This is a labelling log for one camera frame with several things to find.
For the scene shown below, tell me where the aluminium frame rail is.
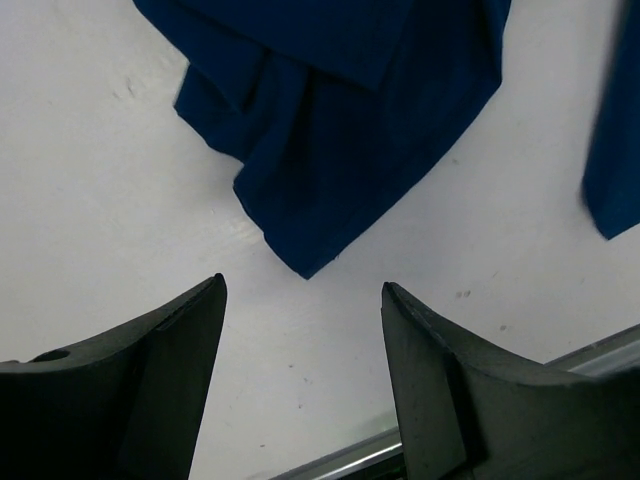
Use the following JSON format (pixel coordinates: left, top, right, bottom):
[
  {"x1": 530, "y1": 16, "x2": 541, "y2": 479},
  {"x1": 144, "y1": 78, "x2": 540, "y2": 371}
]
[{"x1": 277, "y1": 326, "x2": 639, "y2": 480}]

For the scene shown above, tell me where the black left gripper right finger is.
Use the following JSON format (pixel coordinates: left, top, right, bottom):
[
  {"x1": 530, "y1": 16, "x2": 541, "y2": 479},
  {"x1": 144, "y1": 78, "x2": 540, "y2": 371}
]
[{"x1": 381, "y1": 283, "x2": 639, "y2": 479}]

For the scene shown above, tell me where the dark blue t shirt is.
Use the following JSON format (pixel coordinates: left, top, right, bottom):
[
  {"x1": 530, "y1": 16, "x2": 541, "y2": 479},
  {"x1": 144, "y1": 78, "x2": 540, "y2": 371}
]
[{"x1": 132, "y1": 0, "x2": 640, "y2": 280}]

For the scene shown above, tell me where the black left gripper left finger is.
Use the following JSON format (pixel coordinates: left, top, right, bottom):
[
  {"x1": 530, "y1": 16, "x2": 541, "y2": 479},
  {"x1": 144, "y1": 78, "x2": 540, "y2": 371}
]
[{"x1": 1, "y1": 275, "x2": 227, "y2": 479}]

